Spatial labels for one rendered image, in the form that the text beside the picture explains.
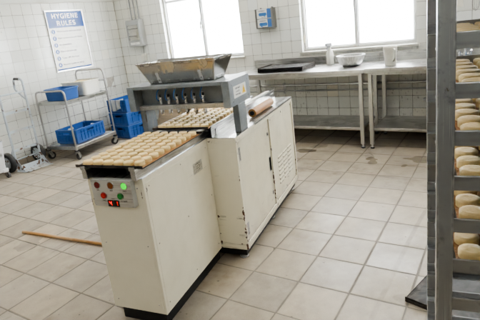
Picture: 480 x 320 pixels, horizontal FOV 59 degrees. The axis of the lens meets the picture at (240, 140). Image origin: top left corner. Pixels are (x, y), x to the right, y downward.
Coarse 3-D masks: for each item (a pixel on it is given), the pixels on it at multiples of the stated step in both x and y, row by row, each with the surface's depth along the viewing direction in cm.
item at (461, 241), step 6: (456, 234) 96; (462, 234) 96; (468, 234) 96; (474, 234) 95; (456, 240) 96; (462, 240) 94; (468, 240) 94; (474, 240) 93; (456, 246) 95; (462, 246) 91; (468, 246) 91; (474, 246) 91; (456, 252) 93; (462, 252) 90; (468, 252) 89; (474, 252) 89; (456, 258) 91; (462, 258) 90; (468, 258) 89; (474, 258) 88
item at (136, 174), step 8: (256, 96) 350; (200, 136) 256; (184, 144) 239; (192, 144) 247; (176, 152) 231; (160, 160) 217; (168, 160) 223; (128, 168) 197; (144, 168) 204; (152, 168) 210; (136, 176) 198
